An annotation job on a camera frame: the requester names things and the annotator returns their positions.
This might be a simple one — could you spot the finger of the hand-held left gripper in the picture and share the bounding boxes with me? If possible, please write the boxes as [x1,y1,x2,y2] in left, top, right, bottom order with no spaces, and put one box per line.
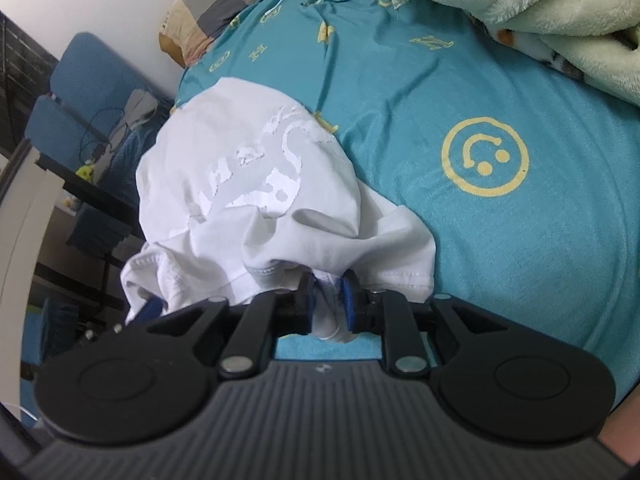
[82,297,167,348]

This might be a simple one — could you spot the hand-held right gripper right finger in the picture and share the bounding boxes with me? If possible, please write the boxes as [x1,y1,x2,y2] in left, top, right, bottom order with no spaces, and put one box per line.
[341,271,508,378]

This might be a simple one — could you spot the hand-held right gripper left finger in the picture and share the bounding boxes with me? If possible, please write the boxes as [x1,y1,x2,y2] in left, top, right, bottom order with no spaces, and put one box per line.
[145,277,318,378]

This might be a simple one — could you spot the white printed t-shirt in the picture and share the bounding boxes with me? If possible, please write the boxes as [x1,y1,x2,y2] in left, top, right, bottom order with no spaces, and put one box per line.
[120,76,436,343]

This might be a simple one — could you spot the black desk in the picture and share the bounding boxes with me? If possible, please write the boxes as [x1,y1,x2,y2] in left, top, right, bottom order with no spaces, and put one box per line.
[35,152,147,311]

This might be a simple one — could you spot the grey cloth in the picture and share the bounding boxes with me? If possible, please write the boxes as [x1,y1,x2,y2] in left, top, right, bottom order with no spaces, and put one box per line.
[106,89,162,162]

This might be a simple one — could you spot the blue covered chair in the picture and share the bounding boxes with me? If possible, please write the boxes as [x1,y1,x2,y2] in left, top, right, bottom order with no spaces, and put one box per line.
[25,32,177,211]

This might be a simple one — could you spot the brown pillow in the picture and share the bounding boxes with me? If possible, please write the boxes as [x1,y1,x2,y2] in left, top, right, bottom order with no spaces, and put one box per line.
[159,20,201,68]

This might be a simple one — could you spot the teal printed bedsheet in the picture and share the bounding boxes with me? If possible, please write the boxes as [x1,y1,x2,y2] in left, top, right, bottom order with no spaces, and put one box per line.
[172,0,640,406]

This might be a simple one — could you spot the window grille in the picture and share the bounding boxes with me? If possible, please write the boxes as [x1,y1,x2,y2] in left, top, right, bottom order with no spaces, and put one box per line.
[0,12,60,157]

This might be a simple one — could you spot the checkered pillow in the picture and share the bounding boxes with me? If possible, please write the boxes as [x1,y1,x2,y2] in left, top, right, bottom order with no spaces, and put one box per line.
[160,0,307,68]

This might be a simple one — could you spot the light green fleece blanket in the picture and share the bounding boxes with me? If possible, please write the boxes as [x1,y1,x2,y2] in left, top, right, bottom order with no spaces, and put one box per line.
[320,0,640,107]

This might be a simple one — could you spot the black cable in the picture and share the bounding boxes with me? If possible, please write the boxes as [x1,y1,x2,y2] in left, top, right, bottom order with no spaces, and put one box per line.
[79,105,127,162]

